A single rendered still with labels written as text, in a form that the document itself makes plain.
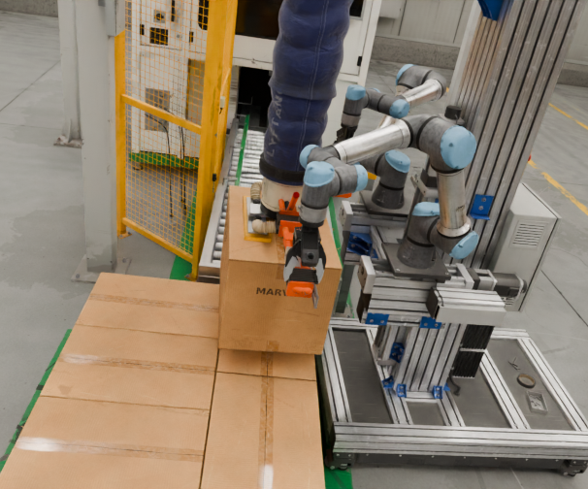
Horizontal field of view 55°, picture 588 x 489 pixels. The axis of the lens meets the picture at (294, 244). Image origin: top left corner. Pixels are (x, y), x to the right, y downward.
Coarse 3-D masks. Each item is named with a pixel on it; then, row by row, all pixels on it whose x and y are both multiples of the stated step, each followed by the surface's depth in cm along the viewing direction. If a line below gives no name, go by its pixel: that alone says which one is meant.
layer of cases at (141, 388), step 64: (128, 320) 240; (192, 320) 246; (64, 384) 205; (128, 384) 209; (192, 384) 214; (256, 384) 218; (64, 448) 182; (128, 448) 185; (192, 448) 189; (256, 448) 192; (320, 448) 196
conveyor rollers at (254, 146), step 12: (240, 132) 461; (252, 132) 468; (264, 132) 470; (240, 144) 444; (252, 144) 445; (252, 156) 422; (252, 168) 406; (228, 180) 382; (252, 180) 383; (216, 240) 312; (216, 252) 296
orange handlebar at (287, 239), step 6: (282, 204) 205; (282, 210) 201; (294, 210) 202; (282, 228) 191; (288, 228) 191; (288, 234) 185; (288, 240) 182; (294, 288) 160; (300, 288) 160; (306, 288) 160; (300, 294) 160; (306, 294) 160
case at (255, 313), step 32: (224, 256) 226; (256, 256) 197; (224, 288) 203; (256, 288) 201; (320, 288) 203; (224, 320) 207; (256, 320) 208; (288, 320) 209; (320, 320) 211; (288, 352) 217; (320, 352) 219
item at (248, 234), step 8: (248, 200) 229; (256, 200) 225; (248, 208) 224; (248, 216) 217; (256, 216) 213; (248, 224) 212; (248, 232) 207; (256, 232) 208; (248, 240) 206; (256, 240) 206; (264, 240) 206
